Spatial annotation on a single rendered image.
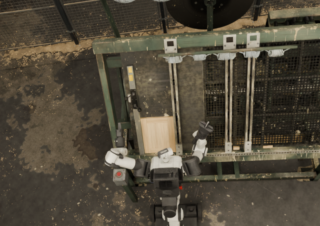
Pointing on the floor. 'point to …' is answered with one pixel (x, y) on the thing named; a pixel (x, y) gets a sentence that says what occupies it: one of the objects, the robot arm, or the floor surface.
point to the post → (130, 193)
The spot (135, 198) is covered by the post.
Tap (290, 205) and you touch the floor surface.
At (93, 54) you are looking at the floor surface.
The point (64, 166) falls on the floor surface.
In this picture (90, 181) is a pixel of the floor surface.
